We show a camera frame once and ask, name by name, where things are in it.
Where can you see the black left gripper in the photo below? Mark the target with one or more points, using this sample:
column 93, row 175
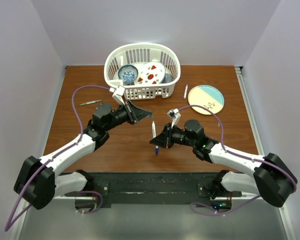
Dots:
column 137, row 114

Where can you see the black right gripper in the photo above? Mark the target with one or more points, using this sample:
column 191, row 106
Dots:
column 164, row 139

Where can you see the white pen with teal tip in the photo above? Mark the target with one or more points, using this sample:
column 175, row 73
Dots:
column 153, row 127

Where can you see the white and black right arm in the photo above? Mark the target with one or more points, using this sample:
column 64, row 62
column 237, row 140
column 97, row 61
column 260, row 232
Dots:
column 265, row 176

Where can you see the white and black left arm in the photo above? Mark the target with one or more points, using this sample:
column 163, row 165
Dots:
column 41, row 179

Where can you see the blue and white pen cap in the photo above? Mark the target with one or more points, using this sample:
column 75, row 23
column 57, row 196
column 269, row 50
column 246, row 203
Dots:
column 156, row 150

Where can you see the grey green pen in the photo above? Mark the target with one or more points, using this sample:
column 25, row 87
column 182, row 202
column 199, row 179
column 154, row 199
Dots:
column 90, row 102

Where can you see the white pen with blue end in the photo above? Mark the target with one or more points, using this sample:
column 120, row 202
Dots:
column 185, row 92

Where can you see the blue patterned bowl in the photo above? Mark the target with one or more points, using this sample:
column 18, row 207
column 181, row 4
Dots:
column 128, row 73

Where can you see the watermelon pattern plate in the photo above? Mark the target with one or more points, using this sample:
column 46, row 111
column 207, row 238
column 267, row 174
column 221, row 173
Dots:
column 150, row 73

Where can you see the white plastic dish basket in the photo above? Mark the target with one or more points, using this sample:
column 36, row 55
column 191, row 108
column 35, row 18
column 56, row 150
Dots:
column 138, row 54

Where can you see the grey cup in basket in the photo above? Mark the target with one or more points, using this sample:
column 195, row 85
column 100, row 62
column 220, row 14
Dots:
column 168, row 78

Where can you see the cream and blue plate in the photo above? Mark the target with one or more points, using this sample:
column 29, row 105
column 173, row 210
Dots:
column 208, row 97

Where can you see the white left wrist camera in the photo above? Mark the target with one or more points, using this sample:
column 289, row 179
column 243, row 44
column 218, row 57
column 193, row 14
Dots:
column 117, row 94

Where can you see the aluminium frame rail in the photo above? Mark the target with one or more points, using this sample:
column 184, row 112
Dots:
column 250, row 110

